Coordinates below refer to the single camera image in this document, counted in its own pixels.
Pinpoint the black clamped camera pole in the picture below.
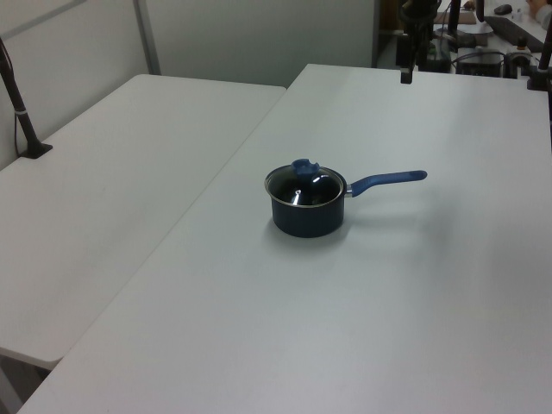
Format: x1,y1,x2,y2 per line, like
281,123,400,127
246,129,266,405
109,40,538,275
525,25,552,91

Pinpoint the dark blue saucepan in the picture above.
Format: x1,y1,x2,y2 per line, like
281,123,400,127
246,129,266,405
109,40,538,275
263,164,429,239

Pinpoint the black computer box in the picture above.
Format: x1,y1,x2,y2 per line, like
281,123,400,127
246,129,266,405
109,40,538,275
455,50,505,77

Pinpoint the glass lid with blue knob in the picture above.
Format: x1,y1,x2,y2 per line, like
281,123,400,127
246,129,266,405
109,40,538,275
263,158,346,209

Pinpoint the person's bare forearm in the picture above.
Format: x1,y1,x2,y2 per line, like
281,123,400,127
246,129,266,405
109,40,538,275
527,0,552,21

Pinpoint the black camera stand with base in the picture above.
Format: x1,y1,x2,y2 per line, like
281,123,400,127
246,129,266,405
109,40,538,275
0,36,54,160

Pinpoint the white device with cables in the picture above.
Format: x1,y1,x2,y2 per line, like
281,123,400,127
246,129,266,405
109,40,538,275
505,50,535,79

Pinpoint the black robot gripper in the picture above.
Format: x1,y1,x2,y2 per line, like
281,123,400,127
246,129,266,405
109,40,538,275
398,0,441,85

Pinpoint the black keyboard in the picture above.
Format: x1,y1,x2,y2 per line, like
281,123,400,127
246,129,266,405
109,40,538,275
486,16,545,45

